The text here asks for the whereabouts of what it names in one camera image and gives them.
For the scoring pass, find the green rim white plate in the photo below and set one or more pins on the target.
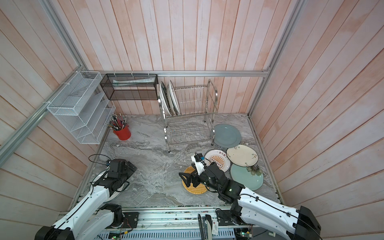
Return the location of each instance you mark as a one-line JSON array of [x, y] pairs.
[[164, 99]]

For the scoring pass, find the white wire wall shelf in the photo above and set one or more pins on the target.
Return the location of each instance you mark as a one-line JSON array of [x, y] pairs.
[[81, 109]]

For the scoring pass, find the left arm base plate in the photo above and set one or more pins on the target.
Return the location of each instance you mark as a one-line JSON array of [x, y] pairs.
[[129, 220]]

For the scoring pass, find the steel two-tier dish rack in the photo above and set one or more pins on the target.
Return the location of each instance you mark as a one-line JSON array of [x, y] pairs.
[[198, 106]]

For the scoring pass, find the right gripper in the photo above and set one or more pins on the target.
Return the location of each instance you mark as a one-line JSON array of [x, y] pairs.
[[190, 178]]

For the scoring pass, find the light green floral plate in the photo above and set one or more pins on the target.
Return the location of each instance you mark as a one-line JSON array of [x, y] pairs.
[[247, 176]]

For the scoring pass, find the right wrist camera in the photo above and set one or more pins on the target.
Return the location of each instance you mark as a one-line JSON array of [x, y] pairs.
[[199, 161]]

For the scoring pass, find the grey-green round plate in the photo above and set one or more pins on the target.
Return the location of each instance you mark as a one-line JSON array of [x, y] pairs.
[[227, 136]]

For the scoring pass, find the small orange sunburst plate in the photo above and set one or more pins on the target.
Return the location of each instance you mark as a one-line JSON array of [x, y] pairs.
[[220, 158]]

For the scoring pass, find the large orange sunburst plate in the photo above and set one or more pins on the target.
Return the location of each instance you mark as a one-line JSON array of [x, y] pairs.
[[174, 99]]

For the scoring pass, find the cream floral plate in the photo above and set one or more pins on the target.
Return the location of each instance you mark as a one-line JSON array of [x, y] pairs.
[[242, 156]]

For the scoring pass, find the white plate green characters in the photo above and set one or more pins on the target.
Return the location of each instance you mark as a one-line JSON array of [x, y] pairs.
[[115, 194]]

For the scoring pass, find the black round plate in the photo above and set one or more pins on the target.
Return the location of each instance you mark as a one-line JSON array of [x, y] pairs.
[[170, 102]]

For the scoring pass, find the black mesh wall basket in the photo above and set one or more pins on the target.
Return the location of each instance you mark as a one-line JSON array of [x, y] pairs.
[[124, 87]]

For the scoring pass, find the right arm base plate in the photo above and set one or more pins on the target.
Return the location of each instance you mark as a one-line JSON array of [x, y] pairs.
[[226, 218]]

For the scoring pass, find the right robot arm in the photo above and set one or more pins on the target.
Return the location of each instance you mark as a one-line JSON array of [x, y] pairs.
[[253, 209]]

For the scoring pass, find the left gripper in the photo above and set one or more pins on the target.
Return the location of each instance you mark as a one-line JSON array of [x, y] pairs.
[[130, 172]]

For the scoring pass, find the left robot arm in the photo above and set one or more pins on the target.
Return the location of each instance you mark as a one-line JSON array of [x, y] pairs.
[[94, 213]]

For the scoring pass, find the yellow woven round plate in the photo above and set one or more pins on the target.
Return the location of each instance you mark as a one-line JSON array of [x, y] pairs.
[[200, 189]]

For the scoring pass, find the red pencil cup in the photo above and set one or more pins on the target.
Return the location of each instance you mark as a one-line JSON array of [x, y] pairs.
[[123, 134]]

